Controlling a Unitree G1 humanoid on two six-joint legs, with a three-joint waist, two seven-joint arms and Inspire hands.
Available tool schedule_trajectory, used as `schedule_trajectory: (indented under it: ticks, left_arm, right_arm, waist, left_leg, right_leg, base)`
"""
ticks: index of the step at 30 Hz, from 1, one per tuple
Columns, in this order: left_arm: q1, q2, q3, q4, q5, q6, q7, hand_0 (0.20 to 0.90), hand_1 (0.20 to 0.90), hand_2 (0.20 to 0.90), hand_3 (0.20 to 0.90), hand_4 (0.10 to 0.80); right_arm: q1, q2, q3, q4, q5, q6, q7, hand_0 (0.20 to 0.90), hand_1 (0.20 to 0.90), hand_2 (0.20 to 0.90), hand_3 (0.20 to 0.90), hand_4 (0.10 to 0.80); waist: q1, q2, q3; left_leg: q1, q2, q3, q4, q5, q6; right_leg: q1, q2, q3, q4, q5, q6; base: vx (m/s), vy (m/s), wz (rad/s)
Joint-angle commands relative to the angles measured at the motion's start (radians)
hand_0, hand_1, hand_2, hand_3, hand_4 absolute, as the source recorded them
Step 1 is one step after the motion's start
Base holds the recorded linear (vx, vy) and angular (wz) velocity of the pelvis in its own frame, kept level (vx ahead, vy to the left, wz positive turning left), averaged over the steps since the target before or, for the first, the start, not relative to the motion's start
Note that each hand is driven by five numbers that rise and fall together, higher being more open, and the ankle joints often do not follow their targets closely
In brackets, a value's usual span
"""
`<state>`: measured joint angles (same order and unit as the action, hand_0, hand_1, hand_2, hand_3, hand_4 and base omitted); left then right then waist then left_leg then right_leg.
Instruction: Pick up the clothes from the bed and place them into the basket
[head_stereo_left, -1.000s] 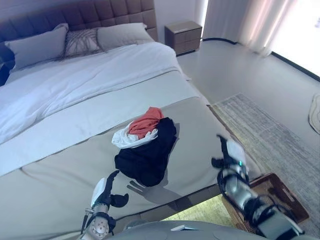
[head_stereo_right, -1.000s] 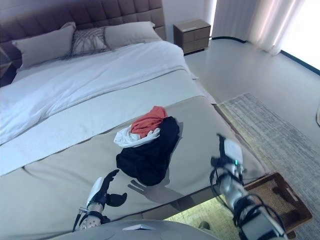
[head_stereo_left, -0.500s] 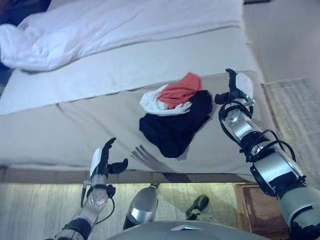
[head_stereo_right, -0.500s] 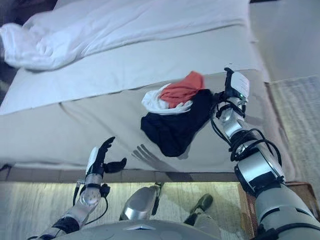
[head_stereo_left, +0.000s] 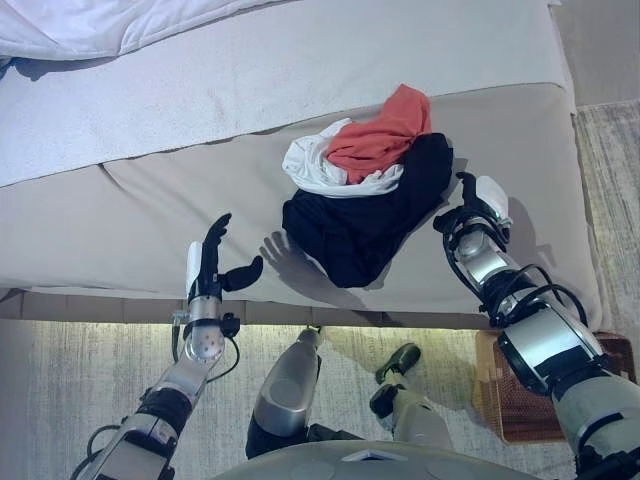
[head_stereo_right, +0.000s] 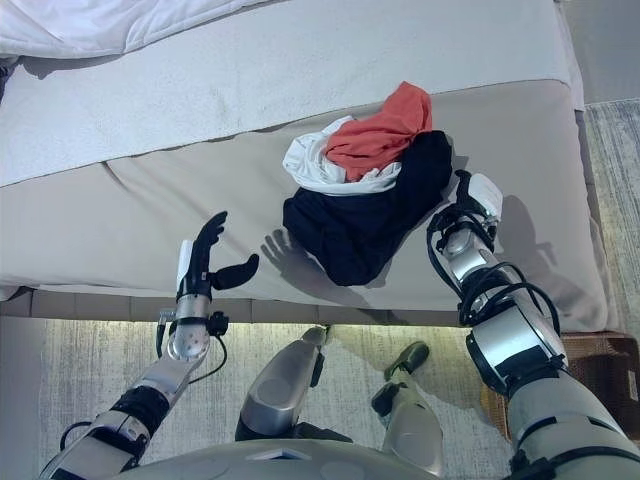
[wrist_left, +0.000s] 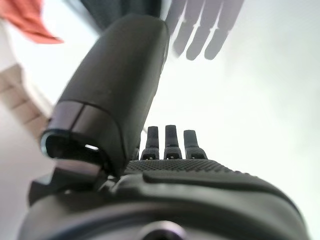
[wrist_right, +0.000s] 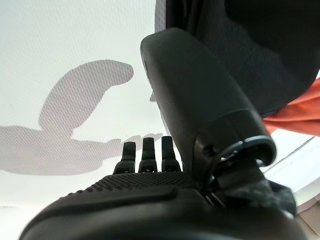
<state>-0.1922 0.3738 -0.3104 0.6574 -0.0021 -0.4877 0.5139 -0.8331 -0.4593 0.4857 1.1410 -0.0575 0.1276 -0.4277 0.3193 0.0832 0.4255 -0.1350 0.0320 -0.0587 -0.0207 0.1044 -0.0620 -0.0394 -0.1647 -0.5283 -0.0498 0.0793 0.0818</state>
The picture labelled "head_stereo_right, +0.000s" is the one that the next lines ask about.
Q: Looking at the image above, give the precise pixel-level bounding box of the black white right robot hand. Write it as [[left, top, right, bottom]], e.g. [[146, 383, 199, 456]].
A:
[[451, 169, 504, 225]]

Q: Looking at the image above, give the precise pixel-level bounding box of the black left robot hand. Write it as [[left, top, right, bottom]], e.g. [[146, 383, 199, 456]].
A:
[[176, 210, 261, 300]]

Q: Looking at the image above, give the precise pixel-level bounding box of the beige upholstered bed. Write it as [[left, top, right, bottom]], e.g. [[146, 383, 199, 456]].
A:
[[0, 0, 624, 334]]

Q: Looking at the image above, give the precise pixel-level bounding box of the brown woven basket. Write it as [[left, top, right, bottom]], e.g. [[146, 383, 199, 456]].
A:
[[480, 329, 640, 441]]

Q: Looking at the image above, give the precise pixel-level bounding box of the orange red garment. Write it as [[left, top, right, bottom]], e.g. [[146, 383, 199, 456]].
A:
[[325, 82, 434, 181]]

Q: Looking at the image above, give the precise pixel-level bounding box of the dark navy garment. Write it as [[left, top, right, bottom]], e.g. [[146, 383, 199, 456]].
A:
[[282, 129, 455, 287]]

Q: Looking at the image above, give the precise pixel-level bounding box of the white garment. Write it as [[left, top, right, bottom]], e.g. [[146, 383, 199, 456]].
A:
[[282, 115, 404, 196]]

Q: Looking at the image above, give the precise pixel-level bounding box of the silver left robot leg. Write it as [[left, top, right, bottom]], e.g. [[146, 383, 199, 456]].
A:
[[234, 325, 354, 444]]

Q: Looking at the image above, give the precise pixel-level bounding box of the silver robot leg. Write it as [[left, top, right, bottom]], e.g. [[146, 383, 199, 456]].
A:
[[234, 325, 354, 444], [370, 341, 445, 479]]

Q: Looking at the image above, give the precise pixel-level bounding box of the silver robot torso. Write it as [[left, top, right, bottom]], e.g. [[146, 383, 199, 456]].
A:
[[107, 435, 441, 480]]

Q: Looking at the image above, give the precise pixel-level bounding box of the silver right robot leg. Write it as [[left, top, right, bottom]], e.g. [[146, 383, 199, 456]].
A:
[[370, 341, 445, 479]]

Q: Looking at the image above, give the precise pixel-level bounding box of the white quilted duvet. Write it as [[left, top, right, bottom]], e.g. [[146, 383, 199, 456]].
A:
[[0, 0, 281, 59]]

